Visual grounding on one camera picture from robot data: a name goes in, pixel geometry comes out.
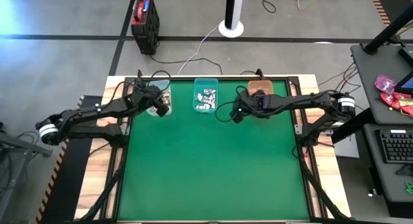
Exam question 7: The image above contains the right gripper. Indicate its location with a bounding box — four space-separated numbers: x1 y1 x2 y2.
229 90 275 124

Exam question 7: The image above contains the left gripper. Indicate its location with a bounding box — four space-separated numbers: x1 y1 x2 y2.
130 83 170 117

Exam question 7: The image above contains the pink candy bag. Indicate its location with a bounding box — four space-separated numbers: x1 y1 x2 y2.
374 74 398 95

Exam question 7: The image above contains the orange plastic bin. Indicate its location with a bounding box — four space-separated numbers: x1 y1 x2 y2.
247 79 275 96

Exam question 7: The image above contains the clear plastic bin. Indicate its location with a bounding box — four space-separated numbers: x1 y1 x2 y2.
145 79 173 117

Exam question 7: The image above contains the teal plastic bin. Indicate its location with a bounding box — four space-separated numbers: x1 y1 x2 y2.
192 77 219 114

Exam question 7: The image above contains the black red power station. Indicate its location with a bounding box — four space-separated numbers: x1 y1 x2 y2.
130 0 161 56

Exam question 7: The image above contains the white black tower fan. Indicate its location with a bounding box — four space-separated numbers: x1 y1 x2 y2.
218 0 245 39

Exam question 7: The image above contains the green table mat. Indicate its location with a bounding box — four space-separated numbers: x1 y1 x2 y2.
116 79 310 221

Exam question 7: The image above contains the black desk leg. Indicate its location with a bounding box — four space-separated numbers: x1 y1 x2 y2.
330 107 375 144

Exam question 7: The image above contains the grey floor box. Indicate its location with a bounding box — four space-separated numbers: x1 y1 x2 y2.
332 119 361 159

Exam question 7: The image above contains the black hazard-striped floor mat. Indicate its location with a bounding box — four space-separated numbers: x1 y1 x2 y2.
35 94 104 224
368 0 413 27

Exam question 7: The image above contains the grey metal stand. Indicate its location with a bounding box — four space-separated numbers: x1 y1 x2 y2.
0 120 54 224

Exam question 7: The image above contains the black keyboard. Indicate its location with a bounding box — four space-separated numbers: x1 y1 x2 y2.
375 128 413 165

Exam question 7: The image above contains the black monitor pole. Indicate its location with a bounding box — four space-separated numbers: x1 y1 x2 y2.
363 4 413 56

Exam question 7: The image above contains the tablet with blue screen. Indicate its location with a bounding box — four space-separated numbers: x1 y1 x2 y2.
394 71 413 96

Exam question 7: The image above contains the black monitor base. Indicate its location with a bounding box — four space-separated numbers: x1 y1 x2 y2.
396 163 413 177

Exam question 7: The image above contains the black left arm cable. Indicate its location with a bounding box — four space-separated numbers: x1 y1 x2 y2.
109 70 172 102

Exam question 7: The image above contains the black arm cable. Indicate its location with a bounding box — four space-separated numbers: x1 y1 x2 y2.
214 85 251 123
109 70 172 102

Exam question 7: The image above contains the black metal table frame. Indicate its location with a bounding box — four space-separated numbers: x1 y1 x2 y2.
72 68 352 224

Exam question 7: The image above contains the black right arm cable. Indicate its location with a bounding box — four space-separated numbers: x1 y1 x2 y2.
214 85 251 123

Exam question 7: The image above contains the white floor cable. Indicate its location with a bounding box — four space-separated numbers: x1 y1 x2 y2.
177 23 223 75

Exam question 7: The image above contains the black cable bundle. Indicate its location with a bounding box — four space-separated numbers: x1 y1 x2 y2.
317 63 364 112

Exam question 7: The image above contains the black looped floor cable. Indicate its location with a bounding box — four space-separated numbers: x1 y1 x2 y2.
261 0 285 14

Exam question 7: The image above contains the yellow floor cable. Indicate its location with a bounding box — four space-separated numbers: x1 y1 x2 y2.
296 0 320 11

